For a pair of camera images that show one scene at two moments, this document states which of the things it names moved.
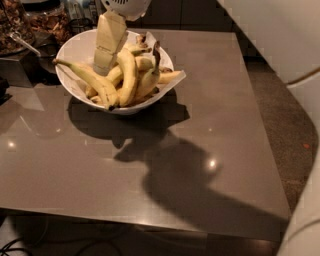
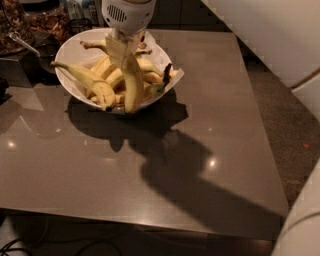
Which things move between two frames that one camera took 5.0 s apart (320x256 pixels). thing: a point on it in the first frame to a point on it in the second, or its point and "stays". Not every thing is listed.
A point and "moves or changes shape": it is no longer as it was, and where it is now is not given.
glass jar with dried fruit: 45,22 stays
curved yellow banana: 129,77 moves or changes shape
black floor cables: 4,248 stays
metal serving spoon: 16,36 stays
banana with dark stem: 151,79 to 154,89
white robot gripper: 128,6 to 130,16
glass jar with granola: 16,29 stays
